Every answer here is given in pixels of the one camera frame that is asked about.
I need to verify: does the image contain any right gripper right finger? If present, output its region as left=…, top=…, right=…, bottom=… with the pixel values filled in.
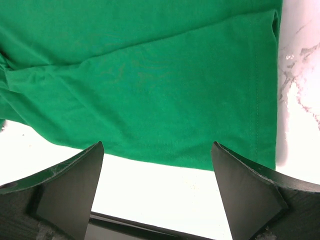
left=211, top=142, right=320, bottom=240

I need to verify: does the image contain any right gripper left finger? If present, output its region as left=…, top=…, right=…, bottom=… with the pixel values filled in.
left=0, top=141, right=104, bottom=240

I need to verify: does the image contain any green t-shirt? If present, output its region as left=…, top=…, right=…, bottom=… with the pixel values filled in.
left=0, top=0, right=283, bottom=170

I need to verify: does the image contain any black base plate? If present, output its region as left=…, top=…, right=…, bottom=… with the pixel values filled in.
left=84, top=212, right=205, bottom=240

